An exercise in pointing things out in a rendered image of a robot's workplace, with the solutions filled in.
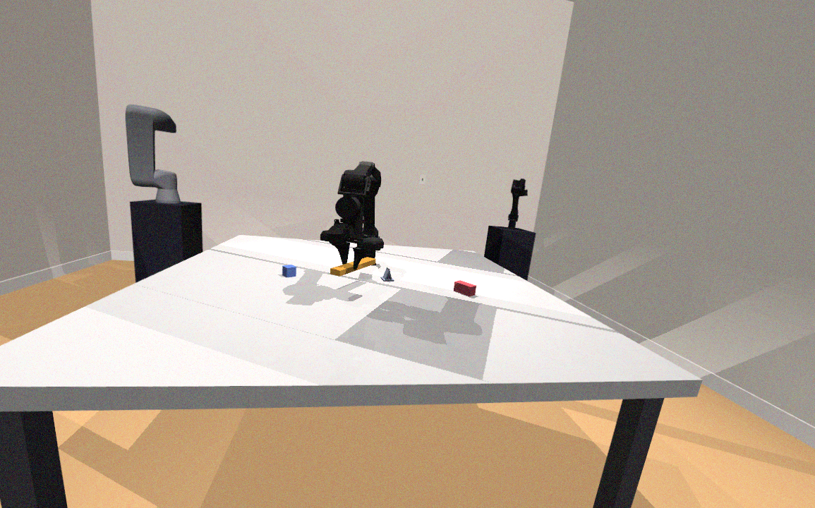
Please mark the red rectangular block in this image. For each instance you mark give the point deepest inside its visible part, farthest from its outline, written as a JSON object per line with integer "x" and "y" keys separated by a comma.
{"x": 465, "y": 288}

